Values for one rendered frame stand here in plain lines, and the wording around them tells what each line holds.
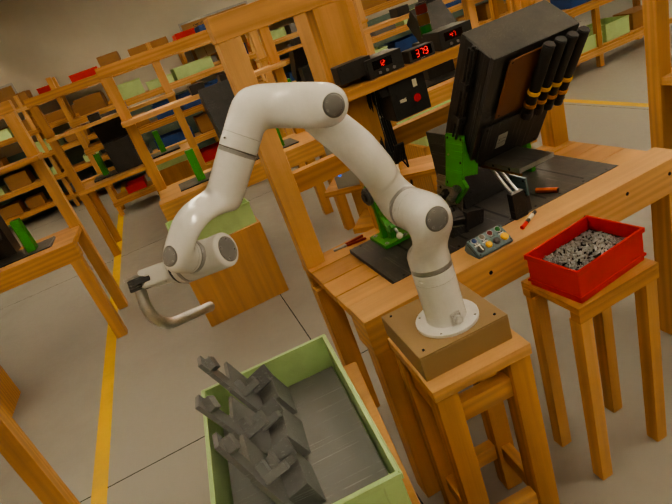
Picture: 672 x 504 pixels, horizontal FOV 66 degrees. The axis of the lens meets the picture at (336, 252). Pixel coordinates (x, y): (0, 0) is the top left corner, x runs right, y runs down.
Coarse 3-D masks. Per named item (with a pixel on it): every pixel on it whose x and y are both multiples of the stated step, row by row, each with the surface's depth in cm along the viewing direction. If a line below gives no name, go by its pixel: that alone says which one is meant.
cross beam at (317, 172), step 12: (444, 108) 239; (408, 120) 238; (420, 120) 236; (432, 120) 238; (444, 120) 241; (384, 132) 233; (396, 132) 233; (408, 132) 235; (420, 132) 238; (300, 168) 225; (312, 168) 223; (324, 168) 225; (336, 168) 227; (348, 168) 229; (300, 180) 223; (312, 180) 225; (324, 180) 227; (300, 192) 224
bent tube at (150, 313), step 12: (132, 276) 133; (144, 288) 135; (144, 300) 134; (144, 312) 134; (156, 312) 136; (192, 312) 147; (204, 312) 151; (156, 324) 137; (168, 324) 139; (180, 324) 143
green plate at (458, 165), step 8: (448, 136) 201; (464, 136) 193; (448, 144) 202; (456, 144) 197; (464, 144) 194; (448, 152) 203; (456, 152) 198; (464, 152) 195; (448, 160) 204; (456, 160) 199; (464, 160) 196; (448, 168) 205; (456, 168) 200; (464, 168) 197; (472, 168) 200; (448, 176) 206; (456, 176) 201; (464, 176) 198; (448, 184) 207; (456, 184) 202
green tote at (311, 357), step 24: (288, 360) 162; (312, 360) 164; (336, 360) 149; (216, 384) 158; (288, 384) 165; (360, 408) 130; (216, 456) 136; (384, 456) 121; (216, 480) 126; (384, 480) 108
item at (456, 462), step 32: (416, 384) 166; (480, 384) 152; (512, 384) 151; (416, 416) 182; (448, 416) 146; (512, 416) 163; (448, 448) 154; (480, 448) 194; (512, 448) 190; (544, 448) 163; (448, 480) 187; (480, 480) 159; (512, 480) 201; (544, 480) 169
